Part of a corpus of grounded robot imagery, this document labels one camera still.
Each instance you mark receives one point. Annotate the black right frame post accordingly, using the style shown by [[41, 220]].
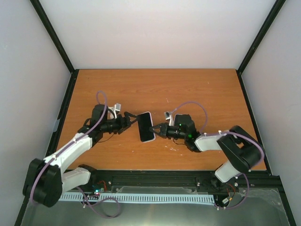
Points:
[[278, 4]]

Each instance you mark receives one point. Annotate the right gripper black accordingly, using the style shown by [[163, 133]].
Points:
[[163, 130]]

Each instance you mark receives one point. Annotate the light blue cable duct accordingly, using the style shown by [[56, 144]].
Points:
[[203, 199]]

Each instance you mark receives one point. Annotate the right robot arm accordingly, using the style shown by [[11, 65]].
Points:
[[243, 152]]

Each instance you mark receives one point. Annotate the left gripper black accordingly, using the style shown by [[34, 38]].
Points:
[[122, 125]]

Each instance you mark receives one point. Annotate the white phone case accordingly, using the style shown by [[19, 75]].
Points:
[[147, 141]]

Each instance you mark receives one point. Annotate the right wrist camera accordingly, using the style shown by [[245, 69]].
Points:
[[169, 118]]

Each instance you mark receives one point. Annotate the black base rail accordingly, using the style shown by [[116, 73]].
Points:
[[200, 181]]

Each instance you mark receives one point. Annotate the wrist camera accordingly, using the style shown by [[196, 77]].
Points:
[[114, 111], [169, 118]]

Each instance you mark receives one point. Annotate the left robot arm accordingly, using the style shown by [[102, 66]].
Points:
[[47, 179]]

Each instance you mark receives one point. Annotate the black left frame post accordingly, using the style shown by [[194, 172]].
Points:
[[53, 35]]

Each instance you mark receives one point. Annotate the black frame post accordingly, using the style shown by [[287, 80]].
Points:
[[278, 4], [53, 35]]

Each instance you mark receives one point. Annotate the green led circuit board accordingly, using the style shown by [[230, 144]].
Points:
[[99, 191]]

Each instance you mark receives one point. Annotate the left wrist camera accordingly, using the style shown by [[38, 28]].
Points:
[[114, 111]]

